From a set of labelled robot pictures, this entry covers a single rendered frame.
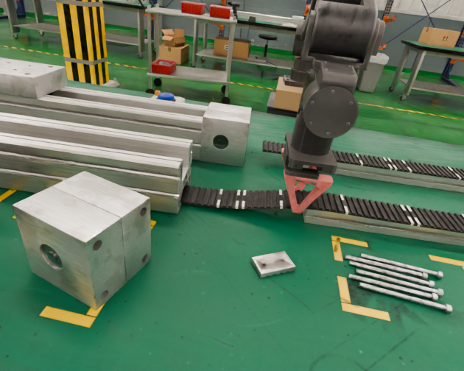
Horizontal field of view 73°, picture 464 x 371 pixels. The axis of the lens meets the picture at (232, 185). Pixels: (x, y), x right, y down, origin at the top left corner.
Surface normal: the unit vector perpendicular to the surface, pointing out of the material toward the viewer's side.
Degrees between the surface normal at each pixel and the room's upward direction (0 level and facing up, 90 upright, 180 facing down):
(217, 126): 90
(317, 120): 90
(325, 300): 0
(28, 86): 90
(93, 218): 0
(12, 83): 90
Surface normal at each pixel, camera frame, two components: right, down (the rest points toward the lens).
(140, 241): 0.89, 0.32
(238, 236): 0.11, -0.85
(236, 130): -0.09, 0.51
